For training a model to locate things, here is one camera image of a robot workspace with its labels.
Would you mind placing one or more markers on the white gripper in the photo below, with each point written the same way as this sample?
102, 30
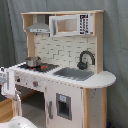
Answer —
17, 104

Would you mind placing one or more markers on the white oven door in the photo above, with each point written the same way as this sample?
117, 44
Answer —
7, 82

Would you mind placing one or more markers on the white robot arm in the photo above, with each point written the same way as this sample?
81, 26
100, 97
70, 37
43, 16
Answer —
19, 121

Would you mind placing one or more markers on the wooden toy kitchen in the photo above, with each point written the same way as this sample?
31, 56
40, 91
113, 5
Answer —
65, 52

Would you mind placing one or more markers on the right red stove knob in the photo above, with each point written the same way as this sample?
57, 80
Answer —
35, 83

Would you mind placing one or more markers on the black toy stovetop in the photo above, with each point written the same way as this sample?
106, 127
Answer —
43, 67

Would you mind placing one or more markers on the small metal pot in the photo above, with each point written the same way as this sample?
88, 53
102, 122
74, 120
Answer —
33, 61

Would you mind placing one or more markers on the white cabinet door with dispenser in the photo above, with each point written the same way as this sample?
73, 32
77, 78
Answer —
64, 106

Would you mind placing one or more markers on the grey toy sink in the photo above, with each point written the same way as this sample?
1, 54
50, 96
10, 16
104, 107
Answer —
74, 74

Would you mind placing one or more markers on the black toy faucet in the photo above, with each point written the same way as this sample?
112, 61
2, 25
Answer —
83, 63

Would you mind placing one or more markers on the grey range hood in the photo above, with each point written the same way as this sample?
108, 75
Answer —
39, 25

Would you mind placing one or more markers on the white microwave door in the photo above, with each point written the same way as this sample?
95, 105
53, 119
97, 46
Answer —
71, 25

